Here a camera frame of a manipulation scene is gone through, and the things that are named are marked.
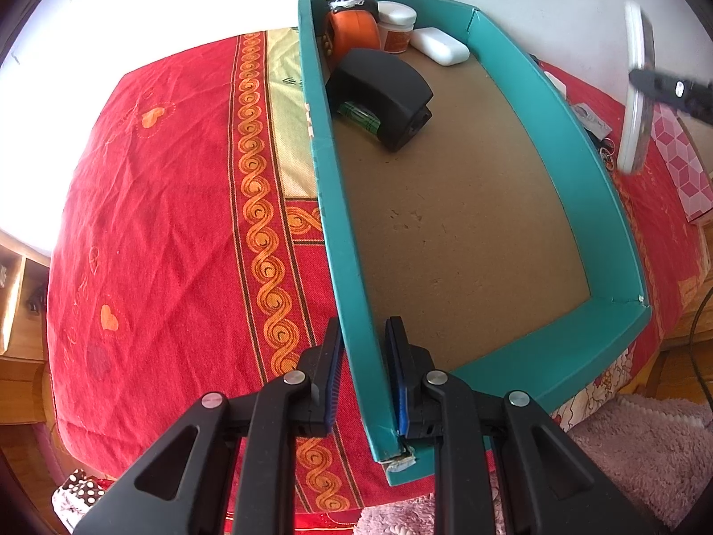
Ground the white jar orange label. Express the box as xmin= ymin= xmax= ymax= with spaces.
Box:
xmin=377 ymin=1 xmax=418 ymax=55

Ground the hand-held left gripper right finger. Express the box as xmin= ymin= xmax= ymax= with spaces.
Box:
xmin=386 ymin=317 xmax=658 ymax=535

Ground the red printed blanket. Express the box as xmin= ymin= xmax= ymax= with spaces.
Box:
xmin=43 ymin=28 xmax=713 ymax=530

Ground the grey cartoon card holder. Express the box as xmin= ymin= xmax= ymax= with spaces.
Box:
xmin=569 ymin=101 xmax=612 ymax=141

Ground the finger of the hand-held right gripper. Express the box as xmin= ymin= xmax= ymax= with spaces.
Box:
xmin=628 ymin=68 xmax=713 ymax=123

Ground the pink fluffy rug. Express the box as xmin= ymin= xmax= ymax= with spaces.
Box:
xmin=356 ymin=395 xmax=713 ymax=535

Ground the teal cardboard box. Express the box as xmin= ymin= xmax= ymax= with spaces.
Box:
xmin=297 ymin=0 xmax=652 ymax=487

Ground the white earbud case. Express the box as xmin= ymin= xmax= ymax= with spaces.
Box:
xmin=409 ymin=27 xmax=471 ymax=66

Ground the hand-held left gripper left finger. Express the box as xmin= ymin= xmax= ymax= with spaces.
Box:
xmin=72 ymin=317 xmax=343 ymax=535

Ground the pink checkered box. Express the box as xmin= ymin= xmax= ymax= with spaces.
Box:
xmin=652 ymin=103 xmax=713 ymax=225

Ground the wooden cabinet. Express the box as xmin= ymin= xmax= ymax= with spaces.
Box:
xmin=0 ymin=228 xmax=53 ymax=436

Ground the white remote control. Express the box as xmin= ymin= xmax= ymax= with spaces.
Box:
xmin=615 ymin=0 xmax=659 ymax=175

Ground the polka-dot cloth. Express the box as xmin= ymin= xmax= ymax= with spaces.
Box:
xmin=53 ymin=468 xmax=107 ymax=530

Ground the orange plastic case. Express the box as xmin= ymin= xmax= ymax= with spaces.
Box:
xmin=326 ymin=0 xmax=382 ymax=62

